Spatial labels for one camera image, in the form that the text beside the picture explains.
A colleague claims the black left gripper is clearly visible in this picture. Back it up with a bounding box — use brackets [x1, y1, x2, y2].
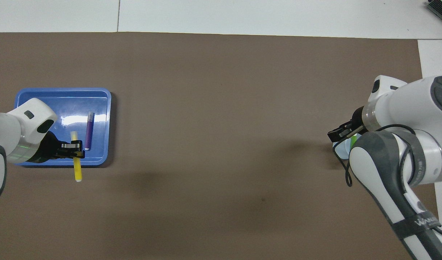
[36, 131, 86, 163]

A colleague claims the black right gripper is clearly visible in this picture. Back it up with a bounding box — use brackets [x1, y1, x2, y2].
[328, 106, 366, 143]

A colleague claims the yellow marker pen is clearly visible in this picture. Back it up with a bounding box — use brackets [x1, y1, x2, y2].
[70, 131, 82, 182]

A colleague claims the purple marker pen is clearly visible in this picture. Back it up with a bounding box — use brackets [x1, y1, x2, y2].
[84, 112, 95, 151]

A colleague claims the blue plastic tray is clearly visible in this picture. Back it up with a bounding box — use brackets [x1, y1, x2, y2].
[14, 87, 112, 167]

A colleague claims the translucent plastic cup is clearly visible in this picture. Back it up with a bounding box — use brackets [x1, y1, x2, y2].
[332, 139, 353, 159]

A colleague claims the brown table mat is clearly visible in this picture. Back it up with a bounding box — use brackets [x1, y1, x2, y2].
[0, 32, 442, 260]

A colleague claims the striped grey device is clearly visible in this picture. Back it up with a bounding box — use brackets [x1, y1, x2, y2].
[426, 0, 442, 29]

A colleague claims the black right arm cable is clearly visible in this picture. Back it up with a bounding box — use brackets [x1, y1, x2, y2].
[335, 125, 424, 187]

